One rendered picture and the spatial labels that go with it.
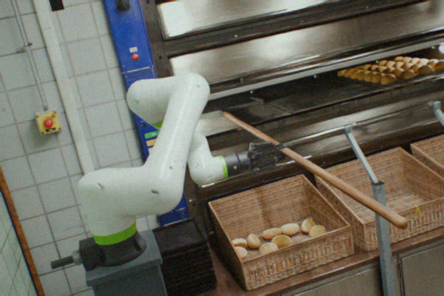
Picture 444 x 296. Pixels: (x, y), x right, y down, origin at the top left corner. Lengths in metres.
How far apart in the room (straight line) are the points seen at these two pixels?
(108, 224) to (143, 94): 0.46
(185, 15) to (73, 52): 0.55
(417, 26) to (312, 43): 0.62
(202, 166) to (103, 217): 0.65
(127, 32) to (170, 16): 0.22
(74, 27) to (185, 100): 1.00
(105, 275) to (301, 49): 1.63
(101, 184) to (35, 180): 1.17
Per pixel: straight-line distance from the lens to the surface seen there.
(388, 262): 2.36
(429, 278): 2.62
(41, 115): 2.29
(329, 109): 2.66
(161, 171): 1.24
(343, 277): 2.35
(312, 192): 2.58
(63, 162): 2.41
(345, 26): 2.68
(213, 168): 1.87
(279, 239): 2.47
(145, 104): 1.56
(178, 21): 2.35
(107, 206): 1.29
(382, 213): 1.38
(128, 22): 2.30
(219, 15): 2.39
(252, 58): 2.45
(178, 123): 1.38
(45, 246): 2.56
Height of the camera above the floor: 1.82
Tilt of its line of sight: 16 degrees down
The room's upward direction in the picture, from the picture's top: 11 degrees counter-clockwise
